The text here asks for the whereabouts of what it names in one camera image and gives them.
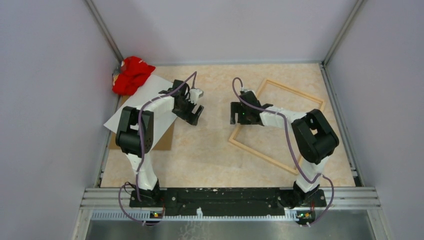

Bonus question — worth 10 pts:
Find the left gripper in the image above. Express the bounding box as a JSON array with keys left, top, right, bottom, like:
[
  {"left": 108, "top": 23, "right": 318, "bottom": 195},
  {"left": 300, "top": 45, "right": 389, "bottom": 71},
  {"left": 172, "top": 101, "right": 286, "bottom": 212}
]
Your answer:
[{"left": 171, "top": 95, "right": 203, "bottom": 126}]

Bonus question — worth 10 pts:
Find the wooden picture frame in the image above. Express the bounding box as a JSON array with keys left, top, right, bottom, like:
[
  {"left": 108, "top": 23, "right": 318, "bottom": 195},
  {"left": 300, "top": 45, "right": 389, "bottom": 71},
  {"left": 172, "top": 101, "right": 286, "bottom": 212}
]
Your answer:
[{"left": 228, "top": 79, "right": 327, "bottom": 175}]

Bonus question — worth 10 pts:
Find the brown backing board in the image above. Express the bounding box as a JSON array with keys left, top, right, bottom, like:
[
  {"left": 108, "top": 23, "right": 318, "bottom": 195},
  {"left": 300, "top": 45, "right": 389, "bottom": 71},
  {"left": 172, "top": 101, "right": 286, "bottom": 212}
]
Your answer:
[{"left": 104, "top": 96, "right": 176, "bottom": 151}]

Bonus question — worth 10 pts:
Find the printed photo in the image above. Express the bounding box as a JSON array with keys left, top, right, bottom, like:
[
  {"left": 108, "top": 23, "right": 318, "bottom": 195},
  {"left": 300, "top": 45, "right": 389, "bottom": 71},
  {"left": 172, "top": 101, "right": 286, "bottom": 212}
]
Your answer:
[{"left": 104, "top": 74, "right": 177, "bottom": 145}]

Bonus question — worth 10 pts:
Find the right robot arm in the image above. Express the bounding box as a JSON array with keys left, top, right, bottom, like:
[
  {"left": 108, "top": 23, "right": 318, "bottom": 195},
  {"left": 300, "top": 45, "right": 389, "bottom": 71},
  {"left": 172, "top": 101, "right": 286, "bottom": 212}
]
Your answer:
[{"left": 230, "top": 90, "right": 340, "bottom": 209}]

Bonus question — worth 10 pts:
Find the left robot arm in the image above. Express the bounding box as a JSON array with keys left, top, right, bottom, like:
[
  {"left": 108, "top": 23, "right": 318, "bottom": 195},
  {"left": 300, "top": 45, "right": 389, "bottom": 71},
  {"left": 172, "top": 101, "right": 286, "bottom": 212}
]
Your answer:
[{"left": 115, "top": 80, "right": 204, "bottom": 207}]

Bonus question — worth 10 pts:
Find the red cloth doll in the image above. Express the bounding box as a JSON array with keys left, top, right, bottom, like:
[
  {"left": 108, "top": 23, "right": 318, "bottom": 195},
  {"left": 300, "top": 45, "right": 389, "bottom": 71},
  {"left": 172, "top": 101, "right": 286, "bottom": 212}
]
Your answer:
[{"left": 112, "top": 56, "right": 156, "bottom": 96}]

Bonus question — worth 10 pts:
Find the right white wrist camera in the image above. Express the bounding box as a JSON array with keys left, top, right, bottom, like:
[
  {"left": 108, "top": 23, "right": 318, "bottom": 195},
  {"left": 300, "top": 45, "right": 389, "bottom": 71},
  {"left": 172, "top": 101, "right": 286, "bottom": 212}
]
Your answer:
[{"left": 240, "top": 88, "right": 256, "bottom": 95}]

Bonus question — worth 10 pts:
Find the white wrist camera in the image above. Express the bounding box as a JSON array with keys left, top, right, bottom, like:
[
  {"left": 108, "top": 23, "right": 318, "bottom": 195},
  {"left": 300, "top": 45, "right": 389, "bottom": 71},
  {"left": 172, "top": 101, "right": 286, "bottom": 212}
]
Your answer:
[
  {"left": 240, "top": 88, "right": 256, "bottom": 95},
  {"left": 188, "top": 88, "right": 204, "bottom": 105}
]

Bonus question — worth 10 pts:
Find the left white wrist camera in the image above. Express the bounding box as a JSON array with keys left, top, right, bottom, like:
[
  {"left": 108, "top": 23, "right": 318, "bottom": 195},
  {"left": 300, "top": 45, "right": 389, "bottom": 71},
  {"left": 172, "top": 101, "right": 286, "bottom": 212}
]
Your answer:
[{"left": 188, "top": 88, "right": 204, "bottom": 105}]

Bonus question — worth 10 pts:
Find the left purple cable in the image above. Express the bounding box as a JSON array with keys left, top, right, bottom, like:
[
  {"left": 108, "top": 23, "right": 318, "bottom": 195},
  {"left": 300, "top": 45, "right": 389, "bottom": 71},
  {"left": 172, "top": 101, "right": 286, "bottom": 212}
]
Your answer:
[{"left": 117, "top": 71, "right": 198, "bottom": 227}]

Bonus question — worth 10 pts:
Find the purple cable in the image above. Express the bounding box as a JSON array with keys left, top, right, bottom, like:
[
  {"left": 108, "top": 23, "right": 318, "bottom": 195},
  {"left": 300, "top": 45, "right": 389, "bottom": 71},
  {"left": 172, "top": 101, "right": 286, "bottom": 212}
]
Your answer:
[
  {"left": 117, "top": 71, "right": 198, "bottom": 227},
  {"left": 231, "top": 77, "right": 335, "bottom": 227}
]

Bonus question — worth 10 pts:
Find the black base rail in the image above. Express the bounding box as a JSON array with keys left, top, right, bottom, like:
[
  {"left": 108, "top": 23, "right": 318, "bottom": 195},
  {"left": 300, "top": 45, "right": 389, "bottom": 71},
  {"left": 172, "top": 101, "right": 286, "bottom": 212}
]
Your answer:
[{"left": 129, "top": 187, "right": 327, "bottom": 217}]

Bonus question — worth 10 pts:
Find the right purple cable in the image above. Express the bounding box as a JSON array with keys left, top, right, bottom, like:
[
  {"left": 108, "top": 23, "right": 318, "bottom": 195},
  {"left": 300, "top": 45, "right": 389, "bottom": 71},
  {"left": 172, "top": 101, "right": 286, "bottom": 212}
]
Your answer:
[{"left": 231, "top": 77, "right": 335, "bottom": 227}]

